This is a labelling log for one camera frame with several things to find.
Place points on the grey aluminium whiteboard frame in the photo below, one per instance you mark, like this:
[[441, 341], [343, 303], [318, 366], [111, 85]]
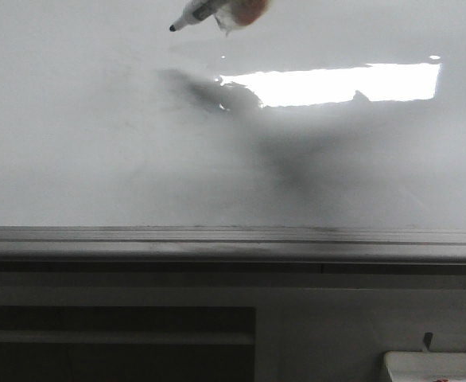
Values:
[[232, 245]]

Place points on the white black whiteboard marker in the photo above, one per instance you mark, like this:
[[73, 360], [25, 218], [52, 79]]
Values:
[[195, 12]]

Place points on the white tray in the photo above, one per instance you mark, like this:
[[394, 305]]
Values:
[[420, 366]]

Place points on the red magnet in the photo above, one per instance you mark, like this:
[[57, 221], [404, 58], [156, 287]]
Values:
[[238, 14]]

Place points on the white whiteboard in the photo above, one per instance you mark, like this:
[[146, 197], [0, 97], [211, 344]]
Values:
[[328, 114]]

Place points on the left metal hook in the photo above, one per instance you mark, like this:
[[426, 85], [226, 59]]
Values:
[[426, 342]]

